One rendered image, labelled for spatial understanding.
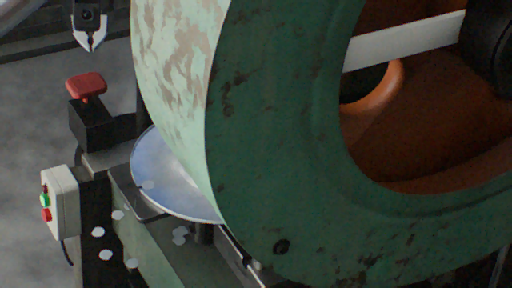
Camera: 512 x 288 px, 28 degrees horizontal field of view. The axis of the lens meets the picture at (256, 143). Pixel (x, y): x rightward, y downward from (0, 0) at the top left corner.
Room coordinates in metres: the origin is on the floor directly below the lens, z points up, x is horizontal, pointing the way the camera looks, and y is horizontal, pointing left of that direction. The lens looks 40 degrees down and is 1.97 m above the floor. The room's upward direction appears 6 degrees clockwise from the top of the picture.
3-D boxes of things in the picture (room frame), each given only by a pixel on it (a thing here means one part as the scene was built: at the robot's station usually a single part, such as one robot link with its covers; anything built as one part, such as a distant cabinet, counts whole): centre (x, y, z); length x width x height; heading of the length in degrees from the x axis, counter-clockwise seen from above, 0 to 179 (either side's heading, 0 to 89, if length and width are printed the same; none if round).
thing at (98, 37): (1.54, 0.30, 0.91); 0.06 x 0.03 x 0.09; 9
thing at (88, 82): (1.56, 0.33, 0.72); 0.07 x 0.06 x 0.08; 123
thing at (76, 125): (1.54, 0.32, 0.62); 0.10 x 0.06 x 0.20; 33
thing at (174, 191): (1.34, 0.07, 0.78); 0.29 x 0.29 x 0.01
